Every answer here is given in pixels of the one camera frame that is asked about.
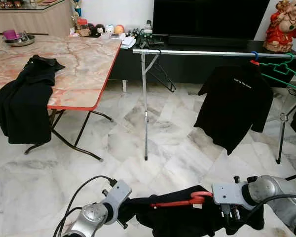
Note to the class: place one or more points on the red plastic hanger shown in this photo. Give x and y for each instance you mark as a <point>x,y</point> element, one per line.
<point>172,203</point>

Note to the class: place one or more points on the black short-sleeved shirt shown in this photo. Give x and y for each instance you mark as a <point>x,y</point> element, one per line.
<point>19,108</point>

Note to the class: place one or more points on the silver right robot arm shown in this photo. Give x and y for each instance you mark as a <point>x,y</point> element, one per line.
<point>276,195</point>

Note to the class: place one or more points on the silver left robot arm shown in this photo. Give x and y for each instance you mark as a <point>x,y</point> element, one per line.
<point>89,217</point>

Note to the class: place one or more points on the black plastic hanger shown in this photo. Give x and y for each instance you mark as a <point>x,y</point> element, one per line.
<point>173,90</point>

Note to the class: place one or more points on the red hanger blue hook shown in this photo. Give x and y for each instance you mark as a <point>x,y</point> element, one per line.
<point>256,62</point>

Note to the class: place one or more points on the green plastic hanger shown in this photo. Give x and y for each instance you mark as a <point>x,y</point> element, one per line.
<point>289,63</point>

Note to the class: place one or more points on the black T-shirt with lettering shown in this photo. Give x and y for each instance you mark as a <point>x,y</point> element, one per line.
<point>232,108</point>

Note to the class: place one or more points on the black low TV console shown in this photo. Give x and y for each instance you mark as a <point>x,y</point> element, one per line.
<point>197,69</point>

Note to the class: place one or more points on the marble-pattern folding table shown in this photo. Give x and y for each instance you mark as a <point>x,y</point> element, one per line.
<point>84,69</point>

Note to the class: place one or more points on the silver metal clothes rack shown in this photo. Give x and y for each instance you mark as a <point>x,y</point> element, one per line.
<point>202,52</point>

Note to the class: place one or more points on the black soundbar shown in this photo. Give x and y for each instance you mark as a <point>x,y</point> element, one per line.
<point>212,41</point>

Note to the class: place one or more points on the small clear bottle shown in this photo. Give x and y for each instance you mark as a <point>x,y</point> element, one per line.
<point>148,28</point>

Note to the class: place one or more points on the pink tissue packet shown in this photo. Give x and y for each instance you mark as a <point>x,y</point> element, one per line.
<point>73,33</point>

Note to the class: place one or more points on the red laughing Buddha statue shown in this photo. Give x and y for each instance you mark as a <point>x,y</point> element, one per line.
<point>281,29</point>

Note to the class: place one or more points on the red-lidded jar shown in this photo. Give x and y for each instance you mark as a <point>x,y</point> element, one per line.
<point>81,28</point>

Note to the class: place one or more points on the black flat-screen television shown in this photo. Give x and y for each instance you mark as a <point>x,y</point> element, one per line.
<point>207,17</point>

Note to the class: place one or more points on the silver metal bowl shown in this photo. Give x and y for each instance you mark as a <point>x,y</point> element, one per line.
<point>22,42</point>

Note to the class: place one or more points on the blue and gold trophy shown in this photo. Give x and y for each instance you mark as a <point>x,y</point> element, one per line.
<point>77,9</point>

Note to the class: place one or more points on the light wooden sideboard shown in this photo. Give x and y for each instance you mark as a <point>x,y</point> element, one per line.
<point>34,22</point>

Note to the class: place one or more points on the magenta plastic cup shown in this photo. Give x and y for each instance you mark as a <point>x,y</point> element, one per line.
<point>10,34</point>

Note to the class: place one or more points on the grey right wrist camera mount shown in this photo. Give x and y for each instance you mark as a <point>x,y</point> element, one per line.
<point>229,193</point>

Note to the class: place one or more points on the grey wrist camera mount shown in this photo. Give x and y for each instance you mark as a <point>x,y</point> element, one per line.
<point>229,193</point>
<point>117,197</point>

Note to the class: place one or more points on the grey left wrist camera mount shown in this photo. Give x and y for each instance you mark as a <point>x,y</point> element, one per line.
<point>117,197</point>

